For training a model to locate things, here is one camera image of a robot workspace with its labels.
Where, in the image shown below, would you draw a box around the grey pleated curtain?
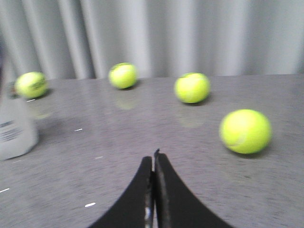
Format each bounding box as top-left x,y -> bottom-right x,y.
0,0 -> 304,79

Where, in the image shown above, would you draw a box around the far right tennis ball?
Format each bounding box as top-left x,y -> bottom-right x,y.
219,109 -> 272,154

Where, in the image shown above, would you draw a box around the right back tennis ball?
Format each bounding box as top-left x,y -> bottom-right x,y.
174,72 -> 210,104

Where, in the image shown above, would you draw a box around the middle back tennis ball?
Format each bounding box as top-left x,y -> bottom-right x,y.
108,62 -> 137,89

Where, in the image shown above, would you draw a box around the Roland Garros tennis ball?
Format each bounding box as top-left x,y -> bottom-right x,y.
14,72 -> 48,99

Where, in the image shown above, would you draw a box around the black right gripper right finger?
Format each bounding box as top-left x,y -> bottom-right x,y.
154,149 -> 232,228

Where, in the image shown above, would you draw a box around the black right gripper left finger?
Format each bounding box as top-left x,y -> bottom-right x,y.
90,156 -> 154,228

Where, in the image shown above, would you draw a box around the white blue Wilson tennis can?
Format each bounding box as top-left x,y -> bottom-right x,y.
0,45 -> 39,161

